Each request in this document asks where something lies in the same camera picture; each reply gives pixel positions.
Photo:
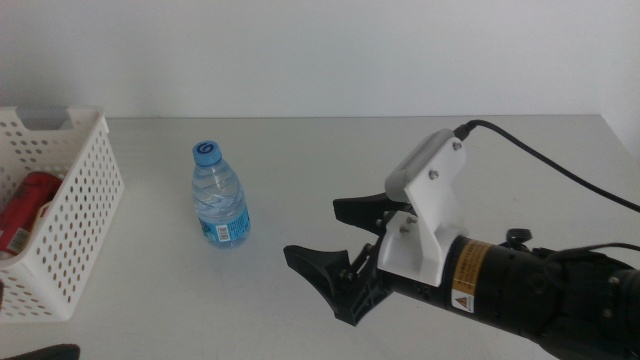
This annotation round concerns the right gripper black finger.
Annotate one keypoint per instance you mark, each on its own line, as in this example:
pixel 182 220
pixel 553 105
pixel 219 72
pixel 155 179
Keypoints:
pixel 322 270
pixel 367 210

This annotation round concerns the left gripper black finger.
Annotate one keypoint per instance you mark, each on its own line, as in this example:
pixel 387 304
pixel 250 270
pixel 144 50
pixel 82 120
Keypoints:
pixel 55 353

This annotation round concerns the clear water bottle blue cap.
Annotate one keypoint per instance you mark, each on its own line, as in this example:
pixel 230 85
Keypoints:
pixel 220 200

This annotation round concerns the red cola can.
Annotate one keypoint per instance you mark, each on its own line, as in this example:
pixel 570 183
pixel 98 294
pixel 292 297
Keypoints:
pixel 25 205

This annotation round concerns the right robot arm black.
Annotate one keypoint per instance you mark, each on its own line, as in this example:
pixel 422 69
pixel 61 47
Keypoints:
pixel 575 300

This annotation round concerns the white perforated plastic basket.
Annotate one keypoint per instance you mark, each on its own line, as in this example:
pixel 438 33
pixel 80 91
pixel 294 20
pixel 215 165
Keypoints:
pixel 85 200

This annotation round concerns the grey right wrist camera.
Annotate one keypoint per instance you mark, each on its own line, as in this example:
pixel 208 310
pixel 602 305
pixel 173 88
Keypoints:
pixel 410 170

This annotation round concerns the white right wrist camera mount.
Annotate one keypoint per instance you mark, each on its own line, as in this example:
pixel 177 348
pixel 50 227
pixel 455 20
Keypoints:
pixel 430 225

